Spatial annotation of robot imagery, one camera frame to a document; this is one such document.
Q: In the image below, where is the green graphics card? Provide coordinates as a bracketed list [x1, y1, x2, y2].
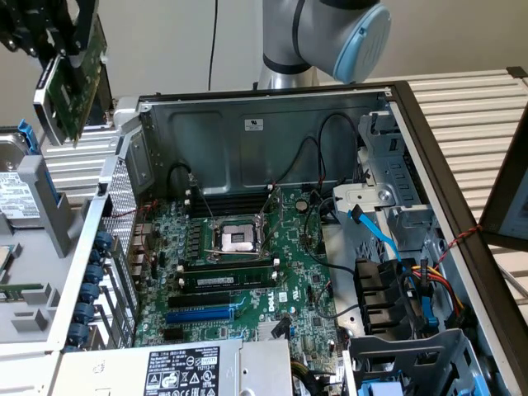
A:
[32, 14, 113, 149]

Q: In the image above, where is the blue plastic disk carrier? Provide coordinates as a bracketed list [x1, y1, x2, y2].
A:
[17, 118, 55, 196]

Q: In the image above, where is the silver hard disk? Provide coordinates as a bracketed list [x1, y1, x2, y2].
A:
[0, 131, 43, 229]

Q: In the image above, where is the grey metal PC case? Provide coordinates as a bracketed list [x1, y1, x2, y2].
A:
[47, 80, 528, 396]

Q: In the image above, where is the grey parts rack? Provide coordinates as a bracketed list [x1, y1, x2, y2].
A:
[0, 123, 107, 356]

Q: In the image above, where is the thin metal locking lever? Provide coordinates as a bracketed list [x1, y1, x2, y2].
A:
[188, 174, 215, 220]
[205, 246, 266, 256]

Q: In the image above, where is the CPU chip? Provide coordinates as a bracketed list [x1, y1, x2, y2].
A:
[0, 243, 22, 286]

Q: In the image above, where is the CPU socket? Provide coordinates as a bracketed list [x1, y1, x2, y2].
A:
[207, 217, 270, 265]

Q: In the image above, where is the metal socket cover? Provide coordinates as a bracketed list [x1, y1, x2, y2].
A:
[257, 185, 286, 252]

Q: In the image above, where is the green RAM stick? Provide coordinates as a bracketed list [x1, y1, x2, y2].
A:
[0, 282, 45, 303]

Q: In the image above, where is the long black expansion slot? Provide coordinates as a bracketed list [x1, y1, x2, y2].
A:
[167, 291, 233, 310]

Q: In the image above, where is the blue expansion slot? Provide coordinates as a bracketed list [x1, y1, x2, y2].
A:
[165, 307, 237, 326]

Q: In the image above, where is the green motherboard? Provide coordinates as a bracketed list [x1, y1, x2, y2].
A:
[132, 186, 352, 387]

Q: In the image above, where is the grey power supply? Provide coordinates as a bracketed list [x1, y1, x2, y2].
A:
[49, 337, 295, 396]

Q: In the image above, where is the metal disk bay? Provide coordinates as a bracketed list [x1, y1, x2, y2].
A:
[356, 109, 446, 265]

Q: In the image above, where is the silver chipset heatsink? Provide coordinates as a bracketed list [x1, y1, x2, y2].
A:
[257, 319, 292, 342]

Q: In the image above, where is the black plastic air shroud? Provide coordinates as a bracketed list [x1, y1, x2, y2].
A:
[353, 257, 414, 336]

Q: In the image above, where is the blue plastic lever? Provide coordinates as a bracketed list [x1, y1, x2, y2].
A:
[419, 284, 439, 332]

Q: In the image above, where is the dark framed panel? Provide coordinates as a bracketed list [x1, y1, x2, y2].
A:
[479, 116, 528, 253]

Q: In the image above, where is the metal drive cage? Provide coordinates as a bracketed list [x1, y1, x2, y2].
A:
[342, 328, 501, 396]

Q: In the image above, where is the thin black hanging cable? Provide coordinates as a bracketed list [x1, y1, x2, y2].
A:
[207, 0, 220, 92]

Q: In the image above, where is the red black twisted wire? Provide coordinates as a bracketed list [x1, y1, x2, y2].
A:
[436, 224, 484, 266]
[110, 200, 161, 249]

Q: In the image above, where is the silver disk bay bracket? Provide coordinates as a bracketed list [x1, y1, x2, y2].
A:
[332, 183, 398, 227]

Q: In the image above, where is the blue disk wire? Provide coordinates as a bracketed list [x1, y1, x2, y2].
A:
[348, 208, 403, 263]

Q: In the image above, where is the braided power supply wire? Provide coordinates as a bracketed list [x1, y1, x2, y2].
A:
[290, 359, 344, 396]

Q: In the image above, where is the yellow red black wire bundle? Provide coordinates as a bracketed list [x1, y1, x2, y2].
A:
[402, 263, 472, 330]

